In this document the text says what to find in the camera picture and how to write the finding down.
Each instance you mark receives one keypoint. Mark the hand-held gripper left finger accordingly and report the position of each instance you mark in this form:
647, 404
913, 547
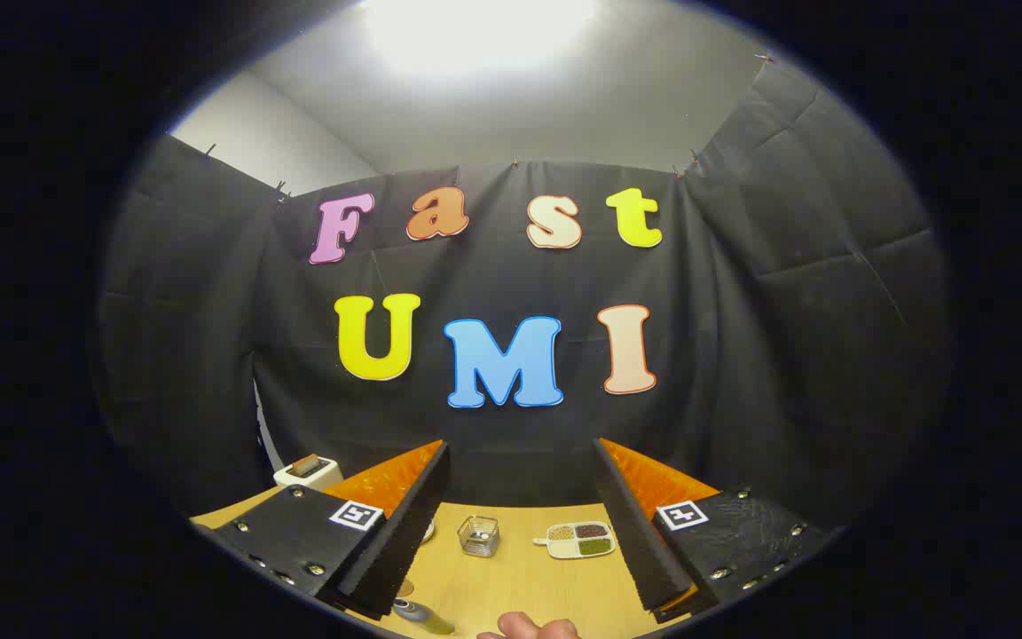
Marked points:
404, 532

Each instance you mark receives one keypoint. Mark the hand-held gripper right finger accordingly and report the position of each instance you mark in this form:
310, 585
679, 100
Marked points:
640, 532

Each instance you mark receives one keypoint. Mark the silver bottle with green label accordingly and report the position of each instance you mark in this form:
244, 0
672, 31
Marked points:
422, 614

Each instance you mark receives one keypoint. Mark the small white plate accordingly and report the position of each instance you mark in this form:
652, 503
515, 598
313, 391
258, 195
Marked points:
428, 531

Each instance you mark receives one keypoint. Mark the white divided grain dish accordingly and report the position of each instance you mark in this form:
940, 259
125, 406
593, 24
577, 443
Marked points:
575, 541

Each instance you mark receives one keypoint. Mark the white toaster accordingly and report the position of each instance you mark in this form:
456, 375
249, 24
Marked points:
316, 479

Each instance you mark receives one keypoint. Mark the toasted bread slice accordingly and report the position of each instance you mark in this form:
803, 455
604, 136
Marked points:
305, 464

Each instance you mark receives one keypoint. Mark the wooden table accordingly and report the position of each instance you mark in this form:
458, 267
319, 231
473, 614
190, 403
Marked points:
520, 581

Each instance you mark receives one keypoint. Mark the ceiling light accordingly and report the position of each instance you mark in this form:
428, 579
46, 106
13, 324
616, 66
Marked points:
475, 31

